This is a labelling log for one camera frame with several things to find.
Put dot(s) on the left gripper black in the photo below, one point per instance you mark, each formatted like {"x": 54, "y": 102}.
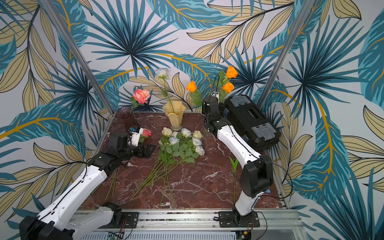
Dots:
{"x": 148, "y": 153}

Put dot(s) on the pink rose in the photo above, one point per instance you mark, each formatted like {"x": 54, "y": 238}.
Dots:
{"x": 145, "y": 134}
{"x": 139, "y": 98}
{"x": 111, "y": 190}

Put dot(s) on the orange rose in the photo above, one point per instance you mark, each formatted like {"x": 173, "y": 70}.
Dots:
{"x": 225, "y": 90}
{"x": 195, "y": 94}
{"x": 226, "y": 76}

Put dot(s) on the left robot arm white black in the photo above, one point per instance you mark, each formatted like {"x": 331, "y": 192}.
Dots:
{"x": 55, "y": 223}

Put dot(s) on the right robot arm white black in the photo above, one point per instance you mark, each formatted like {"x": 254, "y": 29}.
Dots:
{"x": 257, "y": 169}

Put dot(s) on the white rose bunch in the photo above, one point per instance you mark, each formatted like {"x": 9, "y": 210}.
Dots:
{"x": 175, "y": 148}

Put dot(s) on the dark purple glass vase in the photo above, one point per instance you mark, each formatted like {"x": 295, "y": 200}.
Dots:
{"x": 127, "y": 118}

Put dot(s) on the cream yellow fluted vase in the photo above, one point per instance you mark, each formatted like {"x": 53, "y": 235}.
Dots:
{"x": 175, "y": 118}

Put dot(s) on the black plastic toolbox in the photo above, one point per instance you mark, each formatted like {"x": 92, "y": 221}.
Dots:
{"x": 251, "y": 123}

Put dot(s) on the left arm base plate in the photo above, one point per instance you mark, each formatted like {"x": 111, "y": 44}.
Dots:
{"x": 123, "y": 220}

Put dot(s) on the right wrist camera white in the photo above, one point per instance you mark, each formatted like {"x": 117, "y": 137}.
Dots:
{"x": 215, "y": 93}

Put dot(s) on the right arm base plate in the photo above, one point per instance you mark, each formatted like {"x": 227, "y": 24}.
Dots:
{"x": 230, "y": 219}

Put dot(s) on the aluminium front rail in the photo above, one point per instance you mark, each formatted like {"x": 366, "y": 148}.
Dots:
{"x": 203, "y": 220}

